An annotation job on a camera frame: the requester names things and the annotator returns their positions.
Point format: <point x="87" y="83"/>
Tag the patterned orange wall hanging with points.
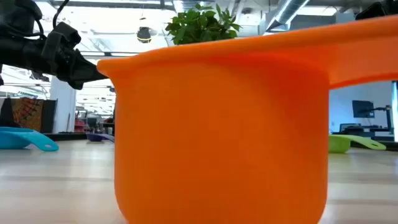
<point x="26" y="113"/>

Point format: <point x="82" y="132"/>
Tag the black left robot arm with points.
<point x="12" y="18"/>

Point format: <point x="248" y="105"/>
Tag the black panel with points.
<point x="49" y="115"/>

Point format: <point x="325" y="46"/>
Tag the black ceiling dome camera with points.
<point x="144" y="35"/>

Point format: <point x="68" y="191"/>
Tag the blue desk with equipment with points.
<point x="360" y="129"/>

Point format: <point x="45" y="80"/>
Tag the green measuring cup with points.
<point x="339" y="143"/>

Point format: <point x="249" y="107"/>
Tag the green leafy potted tree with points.
<point x="202" y="25"/>

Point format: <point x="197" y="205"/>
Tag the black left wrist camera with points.
<point x="65" y="34"/>

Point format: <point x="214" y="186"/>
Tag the silver ceiling air duct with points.
<point x="286" y="12"/>

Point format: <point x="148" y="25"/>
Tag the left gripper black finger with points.
<point x="79" y="84"/>
<point x="90" y="71"/>

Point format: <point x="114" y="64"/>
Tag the teal measuring cup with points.
<point x="15" y="138"/>

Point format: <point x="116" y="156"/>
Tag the dark wall monitor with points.
<point x="363" y="109"/>

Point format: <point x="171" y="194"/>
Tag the purple measuring cup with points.
<point x="96" y="137"/>

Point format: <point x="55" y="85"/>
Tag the orange measuring cup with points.
<point x="217" y="140"/>

